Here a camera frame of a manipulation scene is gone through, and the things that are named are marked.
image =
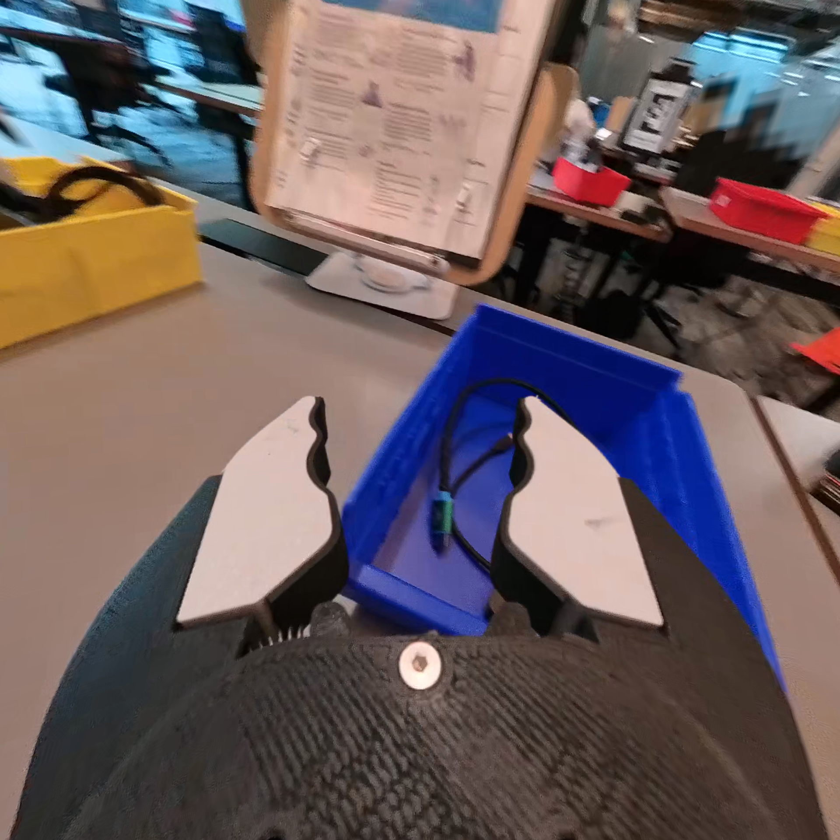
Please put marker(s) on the blue plastic bin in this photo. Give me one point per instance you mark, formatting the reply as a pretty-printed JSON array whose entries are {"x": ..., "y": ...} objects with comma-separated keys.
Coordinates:
[{"x": 590, "y": 367}]

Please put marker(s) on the small yellow bin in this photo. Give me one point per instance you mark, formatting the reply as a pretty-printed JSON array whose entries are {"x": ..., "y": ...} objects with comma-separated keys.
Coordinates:
[{"x": 825, "y": 233}]

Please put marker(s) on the yellow plastic bin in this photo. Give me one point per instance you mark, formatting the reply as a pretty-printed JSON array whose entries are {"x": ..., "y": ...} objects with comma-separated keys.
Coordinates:
[{"x": 98, "y": 269}]

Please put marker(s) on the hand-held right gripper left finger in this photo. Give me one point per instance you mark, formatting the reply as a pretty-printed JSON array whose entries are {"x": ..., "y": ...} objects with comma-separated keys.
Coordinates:
[{"x": 262, "y": 525}]

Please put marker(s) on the wooden document stand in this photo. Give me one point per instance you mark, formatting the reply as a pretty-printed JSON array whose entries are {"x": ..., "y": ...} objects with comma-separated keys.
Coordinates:
[{"x": 525, "y": 197}]

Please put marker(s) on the red plastic bin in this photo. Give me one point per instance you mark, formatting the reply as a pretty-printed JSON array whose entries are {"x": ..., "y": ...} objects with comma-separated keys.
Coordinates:
[
  {"x": 590, "y": 184},
  {"x": 761, "y": 210}
]

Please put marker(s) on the orange plastic object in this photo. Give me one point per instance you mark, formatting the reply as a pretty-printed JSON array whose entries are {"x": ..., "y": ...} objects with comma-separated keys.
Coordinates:
[{"x": 820, "y": 351}]

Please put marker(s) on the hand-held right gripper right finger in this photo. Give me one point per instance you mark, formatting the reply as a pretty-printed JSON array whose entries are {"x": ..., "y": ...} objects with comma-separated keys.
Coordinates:
[{"x": 577, "y": 525}]

